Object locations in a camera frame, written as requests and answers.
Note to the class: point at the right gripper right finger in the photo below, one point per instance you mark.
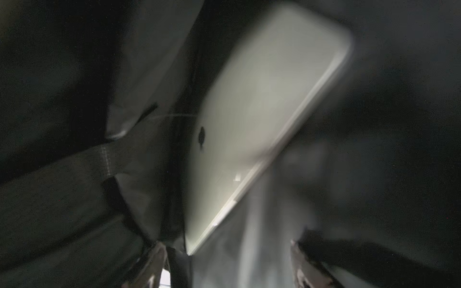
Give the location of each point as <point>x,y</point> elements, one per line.
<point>307,270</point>

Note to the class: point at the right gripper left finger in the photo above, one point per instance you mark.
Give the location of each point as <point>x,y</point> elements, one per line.
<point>148,270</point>

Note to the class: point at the grey zippered laptop bag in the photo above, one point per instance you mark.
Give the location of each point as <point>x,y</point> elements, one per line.
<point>99,101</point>

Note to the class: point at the silver apple laptop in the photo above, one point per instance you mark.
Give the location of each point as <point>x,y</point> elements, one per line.
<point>273,78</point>

